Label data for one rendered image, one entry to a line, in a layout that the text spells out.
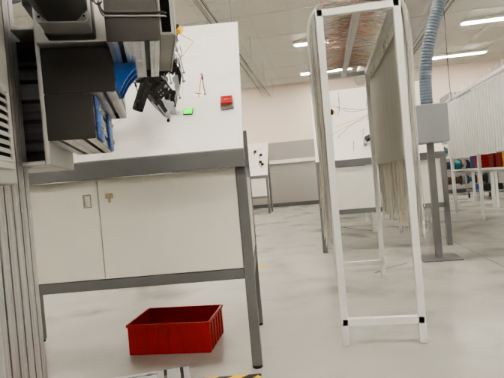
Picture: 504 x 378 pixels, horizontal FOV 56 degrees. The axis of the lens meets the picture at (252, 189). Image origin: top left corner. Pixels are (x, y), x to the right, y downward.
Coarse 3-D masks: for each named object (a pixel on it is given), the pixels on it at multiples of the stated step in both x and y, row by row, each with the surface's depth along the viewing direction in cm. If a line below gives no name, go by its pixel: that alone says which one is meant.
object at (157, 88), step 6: (144, 78) 174; (150, 78) 177; (156, 78) 179; (162, 78) 180; (156, 84) 180; (162, 84) 179; (150, 90) 179; (156, 90) 178; (162, 90) 181; (168, 90) 182; (150, 96) 179; (156, 96) 179; (162, 96) 182; (156, 102) 180
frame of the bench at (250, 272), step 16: (240, 176) 186; (240, 192) 186; (240, 208) 186; (240, 224) 186; (256, 256) 236; (192, 272) 187; (208, 272) 187; (224, 272) 186; (240, 272) 186; (256, 272) 242; (48, 288) 188; (64, 288) 188; (80, 288) 188; (96, 288) 188; (112, 288) 188; (256, 288) 242; (256, 304) 186; (256, 320) 186; (256, 336) 186; (256, 352) 187; (256, 368) 187
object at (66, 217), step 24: (48, 192) 188; (72, 192) 188; (96, 192) 187; (48, 216) 188; (72, 216) 188; (96, 216) 187; (48, 240) 188; (72, 240) 188; (96, 240) 188; (48, 264) 188; (72, 264) 188; (96, 264) 188
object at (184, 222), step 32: (128, 192) 187; (160, 192) 187; (192, 192) 186; (224, 192) 186; (128, 224) 187; (160, 224) 187; (192, 224) 186; (224, 224) 186; (128, 256) 187; (160, 256) 187; (192, 256) 187; (224, 256) 186
